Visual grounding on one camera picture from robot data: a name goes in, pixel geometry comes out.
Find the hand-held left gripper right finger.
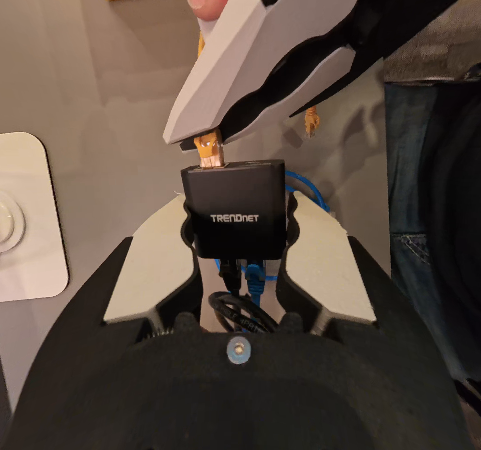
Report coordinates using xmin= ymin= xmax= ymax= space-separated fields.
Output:
xmin=276 ymin=192 xmax=377 ymax=325

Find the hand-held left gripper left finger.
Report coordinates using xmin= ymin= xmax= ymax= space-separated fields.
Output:
xmin=103 ymin=196 xmax=203 ymax=325

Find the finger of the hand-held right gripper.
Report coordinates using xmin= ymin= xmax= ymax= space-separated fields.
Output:
xmin=221 ymin=46 xmax=356 ymax=146
xmin=163 ymin=0 xmax=373 ymax=153

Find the orange ethernet cable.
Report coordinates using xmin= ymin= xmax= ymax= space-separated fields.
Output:
xmin=193 ymin=30 xmax=321 ymax=169

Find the black network switch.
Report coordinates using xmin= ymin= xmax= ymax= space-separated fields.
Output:
xmin=180 ymin=159 xmax=288 ymax=259

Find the person's blue jeans leg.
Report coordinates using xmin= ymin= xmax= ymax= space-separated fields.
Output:
xmin=384 ymin=80 xmax=481 ymax=402

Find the white square device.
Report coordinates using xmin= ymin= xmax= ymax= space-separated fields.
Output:
xmin=0 ymin=132 xmax=69 ymax=303

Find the blue ethernet cable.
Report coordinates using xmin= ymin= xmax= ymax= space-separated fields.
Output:
xmin=214 ymin=170 xmax=331 ymax=332

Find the black cable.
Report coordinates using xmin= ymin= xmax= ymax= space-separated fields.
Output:
xmin=208 ymin=259 xmax=280 ymax=334

